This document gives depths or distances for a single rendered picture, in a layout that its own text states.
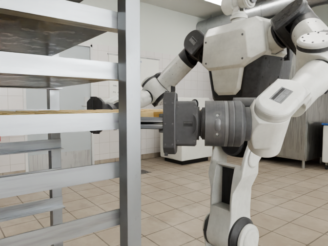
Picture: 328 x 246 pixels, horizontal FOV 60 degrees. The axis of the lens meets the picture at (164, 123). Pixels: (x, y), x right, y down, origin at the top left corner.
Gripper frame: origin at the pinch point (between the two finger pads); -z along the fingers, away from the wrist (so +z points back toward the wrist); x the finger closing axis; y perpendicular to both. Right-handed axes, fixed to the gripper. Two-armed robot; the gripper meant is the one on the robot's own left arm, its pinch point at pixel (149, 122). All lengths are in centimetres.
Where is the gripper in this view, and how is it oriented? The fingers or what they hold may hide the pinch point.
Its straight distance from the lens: 56.7
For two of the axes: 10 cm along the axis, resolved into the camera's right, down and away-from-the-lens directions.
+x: 0.0, -10.0, -0.6
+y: -1.3, 0.6, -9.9
